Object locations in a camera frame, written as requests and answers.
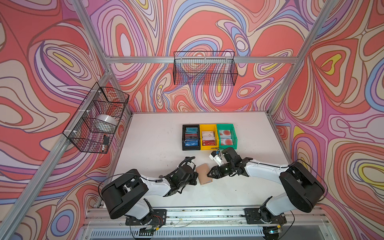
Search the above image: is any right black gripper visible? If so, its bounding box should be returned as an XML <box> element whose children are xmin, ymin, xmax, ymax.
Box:
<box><xmin>206</xmin><ymin>161</ymin><xmax>235</xmax><ymax>180</ymax></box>

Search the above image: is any tan leather card holder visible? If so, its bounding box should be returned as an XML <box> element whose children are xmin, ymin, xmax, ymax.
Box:
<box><xmin>196</xmin><ymin>164</ymin><xmax>213</xmax><ymax>185</ymax></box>

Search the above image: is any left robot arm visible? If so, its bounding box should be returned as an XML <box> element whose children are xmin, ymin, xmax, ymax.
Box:
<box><xmin>99</xmin><ymin>157</ymin><xmax>199</xmax><ymax>220</ymax></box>

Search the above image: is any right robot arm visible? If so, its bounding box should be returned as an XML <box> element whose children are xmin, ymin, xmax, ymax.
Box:
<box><xmin>207</xmin><ymin>147</ymin><xmax>326</xmax><ymax>223</ymax></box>

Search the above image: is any black plastic bin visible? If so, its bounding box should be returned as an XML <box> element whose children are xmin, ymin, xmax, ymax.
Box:
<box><xmin>182</xmin><ymin>125</ymin><xmax>201</xmax><ymax>151</ymax></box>

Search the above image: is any yellow plastic bin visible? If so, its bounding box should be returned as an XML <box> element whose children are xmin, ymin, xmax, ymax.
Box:
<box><xmin>200</xmin><ymin>124</ymin><xmax>219</xmax><ymax>150</ymax></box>

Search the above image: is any green plastic bin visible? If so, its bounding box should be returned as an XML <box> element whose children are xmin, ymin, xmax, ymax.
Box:
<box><xmin>217</xmin><ymin>124</ymin><xmax>238</xmax><ymax>150</ymax></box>

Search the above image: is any white tape roll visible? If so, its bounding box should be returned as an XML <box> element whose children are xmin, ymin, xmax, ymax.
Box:
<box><xmin>94</xmin><ymin>114</ymin><xmax>118</xmax><ymax>134</ymax></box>

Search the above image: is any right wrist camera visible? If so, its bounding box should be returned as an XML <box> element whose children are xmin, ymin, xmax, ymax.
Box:
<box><xmin>209</xmin><ymin>150</ymin><xmax>224</xmax><ymax>166</ymax></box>

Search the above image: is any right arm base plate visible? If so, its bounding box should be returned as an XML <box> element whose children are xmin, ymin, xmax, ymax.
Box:
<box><xmin>243</xmin><ymin>208</ymin><xmax>287</xmax><ymax>225</ymax></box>

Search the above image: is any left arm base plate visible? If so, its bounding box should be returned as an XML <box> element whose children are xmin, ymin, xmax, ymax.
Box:
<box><xmin>125</xmin><ymin>209</ymin><xmax>167</xmax><ymax>227</ymax></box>

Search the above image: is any aluminium front rail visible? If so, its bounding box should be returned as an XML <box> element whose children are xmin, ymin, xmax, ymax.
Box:
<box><xmin>83</xmin><ymin>205</ymin><xmax>331</xmax><ymax>229</ymax></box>

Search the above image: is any back wall wire basket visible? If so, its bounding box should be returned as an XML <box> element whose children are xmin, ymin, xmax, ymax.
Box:
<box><xmin>173</xmin><ymin>50</ymin><xmax>238</xmax><ymax>86</ymax></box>

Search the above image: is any wall wire basket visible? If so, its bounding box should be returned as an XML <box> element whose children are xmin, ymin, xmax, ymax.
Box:
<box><xmin>173</xmin><ymin>50</ymin><xmax>238</xmax><ymax>86</ymax></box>
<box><xmin>63</xmin><ymin>83</ymin><xmax>130</xmax><ymax>154</ymax></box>

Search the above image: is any left wall wire basket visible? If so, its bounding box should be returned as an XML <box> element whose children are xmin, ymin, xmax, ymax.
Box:
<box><xmin>63</xmin><ymin>83</ymin><xmax>130</xmax><ymax>154</ymax></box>

